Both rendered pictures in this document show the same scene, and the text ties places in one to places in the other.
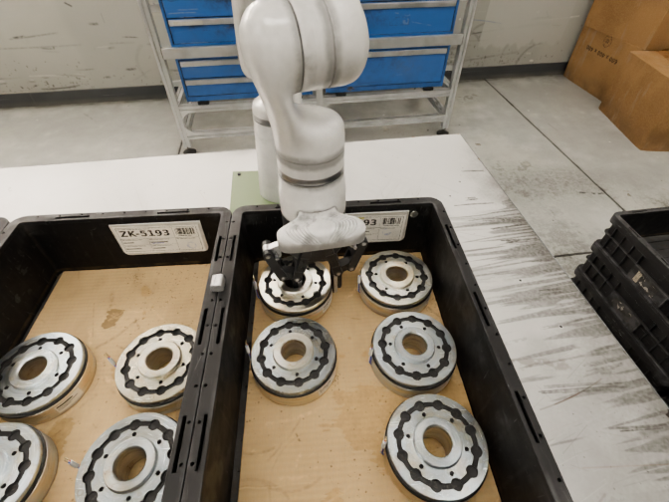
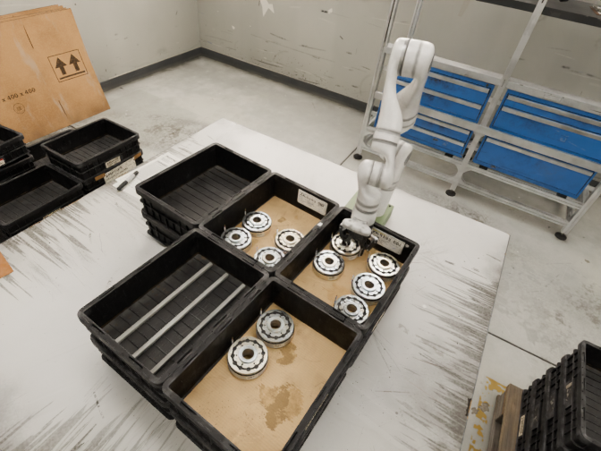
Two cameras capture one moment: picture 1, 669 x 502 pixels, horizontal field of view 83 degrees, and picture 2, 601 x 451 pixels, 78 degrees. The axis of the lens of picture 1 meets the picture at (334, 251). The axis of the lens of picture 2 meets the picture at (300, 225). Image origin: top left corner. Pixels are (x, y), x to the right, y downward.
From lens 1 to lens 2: 0.76 m
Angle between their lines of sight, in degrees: 24
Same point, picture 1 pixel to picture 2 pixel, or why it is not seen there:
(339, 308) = (356, 262)
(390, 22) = (549, 135)
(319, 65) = (373, 182)
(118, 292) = (287, 212)
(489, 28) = not seen: outside the picture
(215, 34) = not seen: hidden behind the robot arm
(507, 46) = not seen: outside the picture
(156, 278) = (301, 215)
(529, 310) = (448, 327)
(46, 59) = (310, 63)
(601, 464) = (418, 387)
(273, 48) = (362, 174)
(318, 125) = (369, 195)
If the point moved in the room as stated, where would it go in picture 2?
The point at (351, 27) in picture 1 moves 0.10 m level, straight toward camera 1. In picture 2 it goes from (385, 177) to (366, 192)
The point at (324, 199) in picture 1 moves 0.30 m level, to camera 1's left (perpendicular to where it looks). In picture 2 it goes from (363, 217) to (287, 174)
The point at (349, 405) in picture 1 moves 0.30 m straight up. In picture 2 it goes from (335, 288) to (354, 217)
